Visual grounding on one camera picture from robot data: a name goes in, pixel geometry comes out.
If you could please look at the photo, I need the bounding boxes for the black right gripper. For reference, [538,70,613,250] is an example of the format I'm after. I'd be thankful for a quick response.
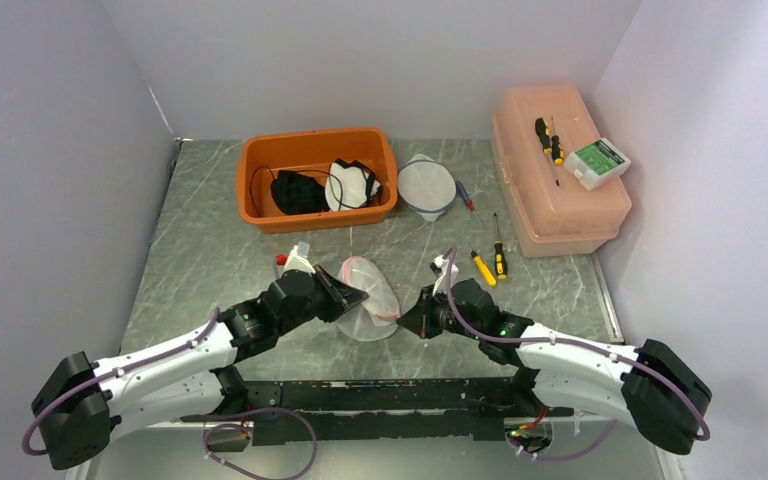
[398,283,483,340]

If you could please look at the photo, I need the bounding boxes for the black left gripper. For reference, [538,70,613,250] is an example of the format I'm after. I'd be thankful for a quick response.
[277,264,368,335]

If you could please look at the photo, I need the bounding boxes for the white mesh pink-zip laundry bag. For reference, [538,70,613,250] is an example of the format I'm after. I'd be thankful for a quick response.
[336,256,401,342]

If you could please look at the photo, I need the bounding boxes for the black white bra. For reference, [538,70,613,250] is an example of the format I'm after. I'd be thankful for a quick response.
[249,158,383,215]

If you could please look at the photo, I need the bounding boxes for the white mesh blue-zip laundry bag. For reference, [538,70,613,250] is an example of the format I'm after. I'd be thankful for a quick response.
[397,154,457,222]

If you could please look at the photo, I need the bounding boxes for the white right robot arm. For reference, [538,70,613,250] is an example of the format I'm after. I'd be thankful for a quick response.
[397,279,712,455]

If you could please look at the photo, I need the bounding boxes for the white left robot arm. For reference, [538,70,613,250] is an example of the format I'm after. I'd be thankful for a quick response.
[22,266,368,470]

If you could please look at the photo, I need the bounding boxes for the small yellow black screwdriver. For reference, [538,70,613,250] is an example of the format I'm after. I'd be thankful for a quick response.
[466,240,497,288]

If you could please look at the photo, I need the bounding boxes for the black yellow screwdriver on table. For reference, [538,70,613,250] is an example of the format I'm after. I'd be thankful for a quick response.
[493,213,509,280]

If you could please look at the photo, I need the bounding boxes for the blue red screwdriver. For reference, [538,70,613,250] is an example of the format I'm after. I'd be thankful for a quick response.
[455,180,475,212]

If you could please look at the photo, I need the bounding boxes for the orange plastic tub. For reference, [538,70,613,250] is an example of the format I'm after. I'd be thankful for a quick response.
[235,126,398,234]

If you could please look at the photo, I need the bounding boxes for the translucent pink storage box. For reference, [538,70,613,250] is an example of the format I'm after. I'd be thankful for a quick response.
[491,85,632,258]

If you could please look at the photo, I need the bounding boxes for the thin black yellow screwdriver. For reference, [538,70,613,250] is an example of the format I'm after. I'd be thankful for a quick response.
[549,117,564,174]

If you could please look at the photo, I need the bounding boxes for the large black yellow screwdriver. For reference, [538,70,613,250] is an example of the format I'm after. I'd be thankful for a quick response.
[534,117,552,154]

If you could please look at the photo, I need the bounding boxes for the white green small box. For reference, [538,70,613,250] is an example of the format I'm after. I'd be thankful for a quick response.
[563,138,631,191]

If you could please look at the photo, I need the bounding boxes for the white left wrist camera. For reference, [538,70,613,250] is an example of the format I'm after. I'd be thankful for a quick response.
[273,241,315,279]

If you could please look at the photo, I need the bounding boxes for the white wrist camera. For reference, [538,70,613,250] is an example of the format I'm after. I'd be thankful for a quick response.
[273,241,315,279]
[430,255,459,296]

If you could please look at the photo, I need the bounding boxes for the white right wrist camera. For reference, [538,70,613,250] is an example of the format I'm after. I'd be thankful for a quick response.
[430,255,459,296]

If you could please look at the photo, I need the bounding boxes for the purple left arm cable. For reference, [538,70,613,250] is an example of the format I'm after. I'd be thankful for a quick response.
[20,305,222,458]

